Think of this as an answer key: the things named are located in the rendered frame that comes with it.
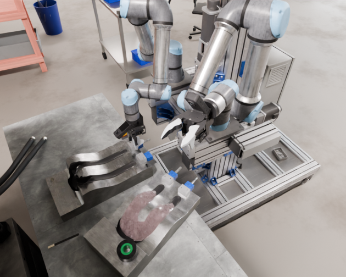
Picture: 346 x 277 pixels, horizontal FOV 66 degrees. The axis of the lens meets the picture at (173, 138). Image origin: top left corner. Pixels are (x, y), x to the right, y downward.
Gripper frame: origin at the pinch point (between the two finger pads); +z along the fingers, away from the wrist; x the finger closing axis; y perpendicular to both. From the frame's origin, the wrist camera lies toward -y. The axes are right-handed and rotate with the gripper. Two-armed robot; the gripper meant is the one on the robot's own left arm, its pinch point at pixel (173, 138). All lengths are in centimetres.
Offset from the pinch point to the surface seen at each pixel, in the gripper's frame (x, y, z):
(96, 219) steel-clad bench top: 44, 60, 15
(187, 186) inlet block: 16, 57, -23
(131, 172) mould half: 43, 52, -11
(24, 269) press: 52, 60, 50
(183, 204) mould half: 12, 59, -14
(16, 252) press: 61, 59, 48
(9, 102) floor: 296, 107, -44
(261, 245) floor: -17, 149, -62
